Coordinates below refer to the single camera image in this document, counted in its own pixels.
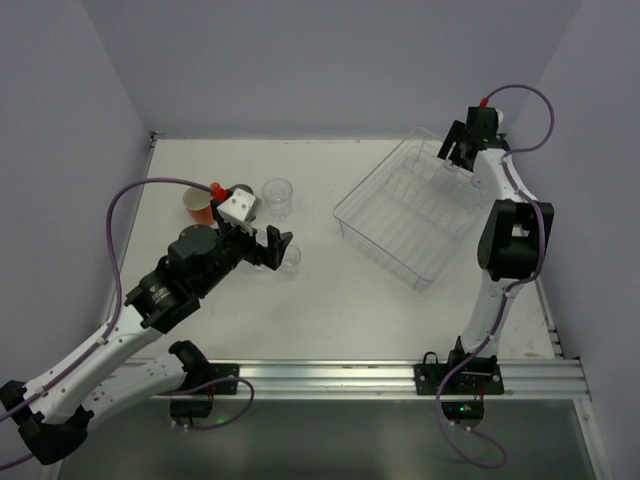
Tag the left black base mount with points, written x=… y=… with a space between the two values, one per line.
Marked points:
x=212 y=379

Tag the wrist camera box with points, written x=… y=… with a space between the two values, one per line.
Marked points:
x=500 y=116
x=240 y=209

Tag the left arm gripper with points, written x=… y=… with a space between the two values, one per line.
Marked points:
x=253 y=248

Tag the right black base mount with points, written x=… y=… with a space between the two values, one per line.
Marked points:
x=479 y=376

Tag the clear faceted glass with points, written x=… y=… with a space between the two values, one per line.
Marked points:
x=277 y=195

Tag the orange mug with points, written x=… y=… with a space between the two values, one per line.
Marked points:
x=197 y=203

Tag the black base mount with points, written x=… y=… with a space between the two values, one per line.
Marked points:
x=479 y=376
x=212 y=379

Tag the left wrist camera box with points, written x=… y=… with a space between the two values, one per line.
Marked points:
x=240 y=209

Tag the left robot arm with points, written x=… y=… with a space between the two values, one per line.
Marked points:
x=55 y=411

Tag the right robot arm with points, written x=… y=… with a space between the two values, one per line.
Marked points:
x=346 y=306

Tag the left controller box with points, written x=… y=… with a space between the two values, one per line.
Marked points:
x=187 y=411

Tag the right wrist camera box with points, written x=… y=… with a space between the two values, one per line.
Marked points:
x=500 y=116

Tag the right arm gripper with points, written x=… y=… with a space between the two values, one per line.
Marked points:
x=464 y=138

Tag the controller box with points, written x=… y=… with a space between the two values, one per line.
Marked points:
x=187 y=411
x=467 y=413

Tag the steel tumbler with cork band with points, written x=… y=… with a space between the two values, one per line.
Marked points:
x=243 y=187

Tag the white wire dish rack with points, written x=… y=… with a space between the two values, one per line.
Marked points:
x=396 y=217

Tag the aluminium mounting rail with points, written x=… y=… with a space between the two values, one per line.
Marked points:
x=341 y=380

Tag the right controller box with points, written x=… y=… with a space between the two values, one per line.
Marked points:
x=467 y=413

